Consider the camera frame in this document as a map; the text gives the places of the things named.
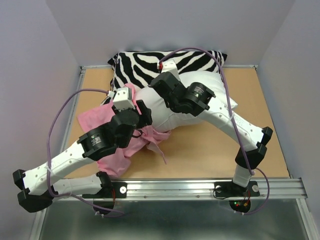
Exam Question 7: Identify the white pillow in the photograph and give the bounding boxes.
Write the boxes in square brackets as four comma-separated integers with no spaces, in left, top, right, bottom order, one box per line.
[135,70,227,133]

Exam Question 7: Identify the pink floral satin pillowcase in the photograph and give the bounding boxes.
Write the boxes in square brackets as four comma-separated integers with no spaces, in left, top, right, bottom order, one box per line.
[77,91,171,178]

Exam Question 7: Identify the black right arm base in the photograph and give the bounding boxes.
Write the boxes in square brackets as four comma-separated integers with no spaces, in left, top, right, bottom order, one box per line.
[212,180,261,215]

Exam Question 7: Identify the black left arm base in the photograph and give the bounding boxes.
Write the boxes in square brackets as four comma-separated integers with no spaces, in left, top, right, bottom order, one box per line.
[93,171,128,215]

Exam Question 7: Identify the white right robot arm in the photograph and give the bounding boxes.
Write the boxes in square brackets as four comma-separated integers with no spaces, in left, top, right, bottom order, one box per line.
[150,71,273,195]

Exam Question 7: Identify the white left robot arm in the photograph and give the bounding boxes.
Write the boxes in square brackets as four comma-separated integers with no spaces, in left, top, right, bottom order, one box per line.
[12,100,152,213]

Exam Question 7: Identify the zebra print pillow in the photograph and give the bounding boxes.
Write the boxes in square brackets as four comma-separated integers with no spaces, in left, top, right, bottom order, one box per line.
[108,51,227,107]

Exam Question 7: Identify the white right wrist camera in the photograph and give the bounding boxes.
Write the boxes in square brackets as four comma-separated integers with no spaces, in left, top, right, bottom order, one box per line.
[157,59,179,76]

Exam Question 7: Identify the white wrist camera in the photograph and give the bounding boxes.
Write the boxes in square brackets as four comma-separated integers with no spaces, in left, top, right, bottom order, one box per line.
[107,87,135,111]
[157,59,179,76]

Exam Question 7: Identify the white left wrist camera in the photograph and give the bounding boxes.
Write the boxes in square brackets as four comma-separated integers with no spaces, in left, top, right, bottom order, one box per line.
[107,87,135,111]

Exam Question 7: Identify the aluminium table frame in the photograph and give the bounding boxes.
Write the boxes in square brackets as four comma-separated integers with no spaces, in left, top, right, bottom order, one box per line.
[51,65,87,180]

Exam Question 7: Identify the aluminium mounting rail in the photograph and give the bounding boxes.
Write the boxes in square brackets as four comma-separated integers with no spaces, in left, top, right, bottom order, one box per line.
[41,177,310,201]

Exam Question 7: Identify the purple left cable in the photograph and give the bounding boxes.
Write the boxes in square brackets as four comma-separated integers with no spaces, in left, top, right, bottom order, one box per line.
[46,89,125,218]

